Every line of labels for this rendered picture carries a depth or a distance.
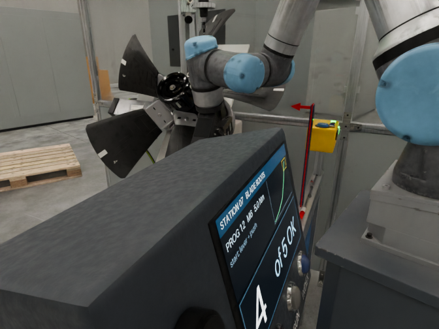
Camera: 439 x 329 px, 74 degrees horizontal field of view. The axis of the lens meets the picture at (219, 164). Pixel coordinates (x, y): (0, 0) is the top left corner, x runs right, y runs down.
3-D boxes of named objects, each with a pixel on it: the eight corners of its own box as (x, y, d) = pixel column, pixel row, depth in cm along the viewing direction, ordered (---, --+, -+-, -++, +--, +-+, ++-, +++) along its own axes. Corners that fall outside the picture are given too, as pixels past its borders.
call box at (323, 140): (310, 142, 124) (313, 118, 120) (336, 145, 120) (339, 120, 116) (304, 153, 111) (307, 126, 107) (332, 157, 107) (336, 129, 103)
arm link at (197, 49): (199, 46, 59) (174, 41, 64) (207, 96, 66) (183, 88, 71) (226, 35, 63) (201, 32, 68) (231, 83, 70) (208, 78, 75)
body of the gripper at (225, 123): (234, 134, 82) (230, 94, 75) (222, 151, 76) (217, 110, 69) (210, 131, 85) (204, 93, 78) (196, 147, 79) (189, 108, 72)
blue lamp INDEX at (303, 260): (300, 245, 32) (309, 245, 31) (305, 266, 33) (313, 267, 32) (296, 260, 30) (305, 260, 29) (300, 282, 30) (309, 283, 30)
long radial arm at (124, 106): (187, 117, 124) (175, 102, 114) (182, 132, 122) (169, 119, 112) (134, 111, 136) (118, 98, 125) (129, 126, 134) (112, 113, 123)
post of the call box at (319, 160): (313, 172, 121) (317, 144, 117) (321, 173, 120) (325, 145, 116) (313, 175, 119) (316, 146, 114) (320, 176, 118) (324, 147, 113)
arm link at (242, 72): (279, 55, 61) (241, 49, 68) (243, 55, 53) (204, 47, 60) (272, 93, 64) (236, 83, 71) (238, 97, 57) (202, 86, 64)
